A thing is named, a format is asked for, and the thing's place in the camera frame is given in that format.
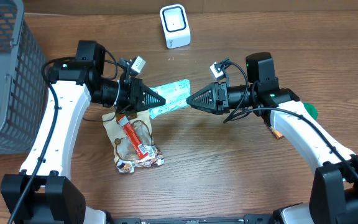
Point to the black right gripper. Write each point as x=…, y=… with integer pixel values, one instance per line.
x=221, y=98

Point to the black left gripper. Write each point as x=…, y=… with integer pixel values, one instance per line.
x=134, y=94

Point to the teal tissue packet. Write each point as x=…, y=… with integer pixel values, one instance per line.
x=175, y=94

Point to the red stick packet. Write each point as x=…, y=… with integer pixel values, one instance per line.
x=133, y=137

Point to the beige snack pouch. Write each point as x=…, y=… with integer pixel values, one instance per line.
x=125, y=157

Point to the orange small box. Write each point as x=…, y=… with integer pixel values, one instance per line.
x=276, y=133

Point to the green lid jar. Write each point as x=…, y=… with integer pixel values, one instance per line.
x=312, y=111

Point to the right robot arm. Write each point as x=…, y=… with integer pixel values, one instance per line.
x=334, y=194

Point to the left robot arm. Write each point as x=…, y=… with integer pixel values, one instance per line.
x=42, y=191

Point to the white barcode scanner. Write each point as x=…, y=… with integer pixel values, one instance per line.
x=175, y=26

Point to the grey plastic mesh basket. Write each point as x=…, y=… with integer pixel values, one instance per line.
x=22, y=88

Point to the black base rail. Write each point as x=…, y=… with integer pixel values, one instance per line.
x=191, y=221

